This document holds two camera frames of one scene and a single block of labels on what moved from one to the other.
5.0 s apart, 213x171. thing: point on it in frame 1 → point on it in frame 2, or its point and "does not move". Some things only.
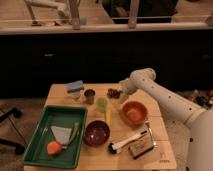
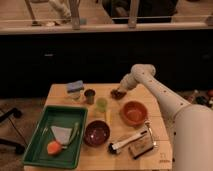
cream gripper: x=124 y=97 → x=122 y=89
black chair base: x=18 y=147 does not move
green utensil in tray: x=72 y=135 does not move
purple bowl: x=96 y=133 does not move
